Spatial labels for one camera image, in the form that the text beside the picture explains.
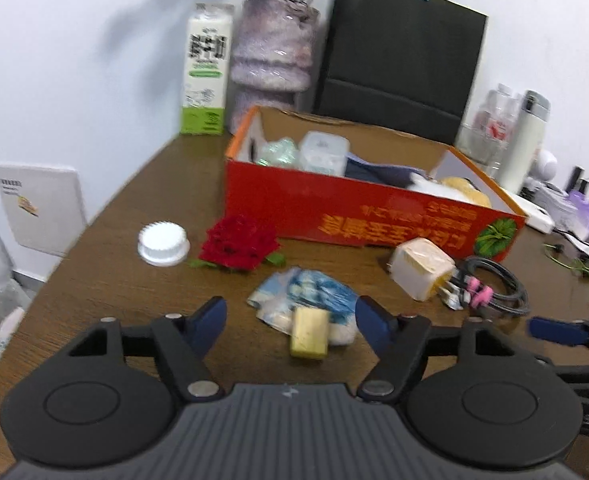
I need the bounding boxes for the white paper sheet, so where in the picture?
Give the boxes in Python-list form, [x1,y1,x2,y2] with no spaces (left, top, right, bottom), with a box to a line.
[557,230,589,263]

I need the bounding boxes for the white ridged bottle cap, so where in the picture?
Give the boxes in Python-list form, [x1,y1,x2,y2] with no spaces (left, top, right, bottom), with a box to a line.
[138,220,191,267]

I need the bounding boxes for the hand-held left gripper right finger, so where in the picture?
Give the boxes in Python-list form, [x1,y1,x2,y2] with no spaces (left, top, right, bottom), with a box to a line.
[355,296,522,403]

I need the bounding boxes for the white yellow cube charger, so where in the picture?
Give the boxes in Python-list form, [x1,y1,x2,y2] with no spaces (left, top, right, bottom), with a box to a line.
[389,237,456,302]

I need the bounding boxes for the white milk carton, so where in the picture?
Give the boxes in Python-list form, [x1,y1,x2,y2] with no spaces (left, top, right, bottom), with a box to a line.
[180,2,235,136]

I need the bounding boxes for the white power strip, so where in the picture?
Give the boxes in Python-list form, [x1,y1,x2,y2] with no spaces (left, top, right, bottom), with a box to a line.
[517,192,556,233]

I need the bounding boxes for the red cardboard box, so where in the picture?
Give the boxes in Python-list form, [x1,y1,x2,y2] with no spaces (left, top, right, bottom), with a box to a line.
[224,105,527,263]

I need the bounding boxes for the black paper bag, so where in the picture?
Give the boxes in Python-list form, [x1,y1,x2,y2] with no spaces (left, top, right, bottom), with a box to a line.
[313,0,489,146]

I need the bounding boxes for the white thermos flask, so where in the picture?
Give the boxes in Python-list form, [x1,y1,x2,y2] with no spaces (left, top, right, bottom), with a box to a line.
[494,90,551,195]

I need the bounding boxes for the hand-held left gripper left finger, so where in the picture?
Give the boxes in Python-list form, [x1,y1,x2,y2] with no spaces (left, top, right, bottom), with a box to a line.
[67,296,228,403]

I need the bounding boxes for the red artificial rose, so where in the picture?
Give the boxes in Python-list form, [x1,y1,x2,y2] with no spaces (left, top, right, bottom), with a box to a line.
[189,214,286,275]

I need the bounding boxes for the blue white plastic package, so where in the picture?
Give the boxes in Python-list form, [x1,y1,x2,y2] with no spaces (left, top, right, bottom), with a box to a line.
[247,267,362,347]

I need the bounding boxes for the purple ceramic vase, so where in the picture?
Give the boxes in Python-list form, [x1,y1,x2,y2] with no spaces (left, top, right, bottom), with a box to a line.
[227,0,321,133]

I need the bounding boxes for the coiled black cable pink ties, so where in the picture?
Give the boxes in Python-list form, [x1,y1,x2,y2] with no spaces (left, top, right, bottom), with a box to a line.
[441,255,530,318]

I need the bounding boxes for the clear water bottle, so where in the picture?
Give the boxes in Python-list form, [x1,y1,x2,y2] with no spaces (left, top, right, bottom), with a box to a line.
[474,82,522,161]

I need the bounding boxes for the white and yellow plush sheep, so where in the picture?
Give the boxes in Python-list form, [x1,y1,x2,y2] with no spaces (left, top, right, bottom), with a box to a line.
[409,172,492,208]

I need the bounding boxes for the purple tissue pack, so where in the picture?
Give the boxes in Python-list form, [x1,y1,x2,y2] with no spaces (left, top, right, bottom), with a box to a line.
[567,190,589,238]

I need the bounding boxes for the white round speaker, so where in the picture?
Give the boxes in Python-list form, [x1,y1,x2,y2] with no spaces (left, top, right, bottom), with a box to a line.
[528,149,559,181]

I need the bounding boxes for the navy umbrella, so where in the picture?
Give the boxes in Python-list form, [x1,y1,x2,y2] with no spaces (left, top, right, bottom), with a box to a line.
[345,155,427,191]

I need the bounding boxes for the brown wooden desktop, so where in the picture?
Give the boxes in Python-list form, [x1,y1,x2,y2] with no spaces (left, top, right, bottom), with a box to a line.
[0,132,589,480]

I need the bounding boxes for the iridescent plastic wrap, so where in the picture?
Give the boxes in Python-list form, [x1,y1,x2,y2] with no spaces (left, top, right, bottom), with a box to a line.
[255,137,302,168]

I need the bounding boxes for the yellow sponge block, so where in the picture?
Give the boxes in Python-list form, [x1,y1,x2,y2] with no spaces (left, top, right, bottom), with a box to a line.
[289,306,331,360]

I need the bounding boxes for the white wall panel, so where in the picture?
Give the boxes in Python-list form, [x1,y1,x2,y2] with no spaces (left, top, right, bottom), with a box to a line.
[0,162,88,258]

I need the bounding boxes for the clear drinking glass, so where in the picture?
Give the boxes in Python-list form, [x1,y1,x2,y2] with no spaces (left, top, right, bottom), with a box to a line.
[457,122,505,181]

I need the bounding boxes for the clear cotton swab box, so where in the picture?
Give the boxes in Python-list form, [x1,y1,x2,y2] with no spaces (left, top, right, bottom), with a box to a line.
[298,131,351,177]

